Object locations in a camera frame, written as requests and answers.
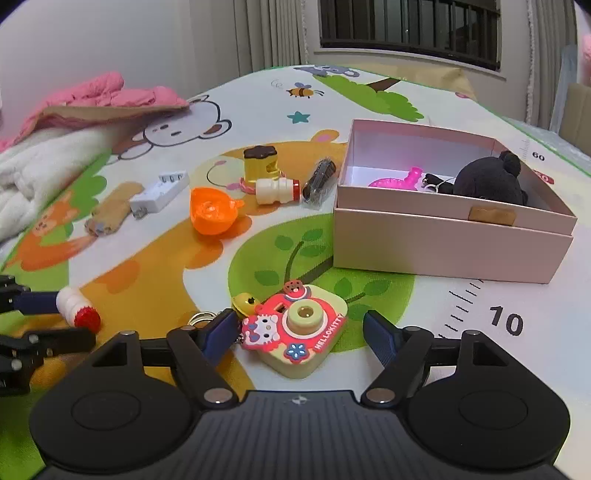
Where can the pink cardboard box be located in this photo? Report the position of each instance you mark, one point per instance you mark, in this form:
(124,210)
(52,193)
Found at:
(443,244)

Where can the yellow boot toy brown top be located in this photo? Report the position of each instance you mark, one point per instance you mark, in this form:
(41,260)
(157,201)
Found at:
(261,164)

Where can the white fluffy blanket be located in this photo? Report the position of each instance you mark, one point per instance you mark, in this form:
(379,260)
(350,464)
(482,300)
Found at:
(41,166)

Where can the magenta plastic toy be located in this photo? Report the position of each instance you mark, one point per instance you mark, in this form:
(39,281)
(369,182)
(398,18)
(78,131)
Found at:
(392,183)

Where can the orange plastic cup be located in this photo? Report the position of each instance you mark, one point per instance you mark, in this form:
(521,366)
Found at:
(214,212)

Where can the small white bottle red cap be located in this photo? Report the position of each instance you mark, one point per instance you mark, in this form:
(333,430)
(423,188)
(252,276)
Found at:
(69,304)

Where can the white power adapter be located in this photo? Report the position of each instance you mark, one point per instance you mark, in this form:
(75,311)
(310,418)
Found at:
(159,194)

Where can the beige padded headboard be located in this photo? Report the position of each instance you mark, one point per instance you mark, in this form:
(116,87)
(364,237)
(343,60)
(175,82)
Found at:
(577,115)

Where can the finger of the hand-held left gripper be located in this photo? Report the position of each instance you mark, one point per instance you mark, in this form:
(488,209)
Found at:
(60,344)
(37,303)

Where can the black item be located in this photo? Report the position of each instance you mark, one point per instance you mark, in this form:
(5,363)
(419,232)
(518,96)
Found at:
(318,182)

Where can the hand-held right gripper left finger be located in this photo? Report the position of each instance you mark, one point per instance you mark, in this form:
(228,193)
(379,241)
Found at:
(221,330)

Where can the tan bed sheet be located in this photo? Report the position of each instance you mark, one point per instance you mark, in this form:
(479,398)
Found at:
(438,81)

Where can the cream toy bottle red band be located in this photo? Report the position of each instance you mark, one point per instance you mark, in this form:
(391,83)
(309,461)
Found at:
(274,191)

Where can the barred window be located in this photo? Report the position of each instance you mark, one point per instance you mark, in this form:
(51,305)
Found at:
(406,25)

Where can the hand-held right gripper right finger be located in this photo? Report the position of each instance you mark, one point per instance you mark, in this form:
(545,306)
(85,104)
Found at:
(378,339)

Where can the pink garment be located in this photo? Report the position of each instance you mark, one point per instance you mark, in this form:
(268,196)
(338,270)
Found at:
(106,94)

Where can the printed animal play mat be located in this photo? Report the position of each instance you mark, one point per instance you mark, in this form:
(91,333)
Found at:
(152,263)

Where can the white curtain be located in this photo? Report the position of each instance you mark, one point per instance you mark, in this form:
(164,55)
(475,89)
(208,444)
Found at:
(272,32)

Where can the black plush bear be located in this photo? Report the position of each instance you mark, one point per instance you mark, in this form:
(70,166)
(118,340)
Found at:
(487,182)

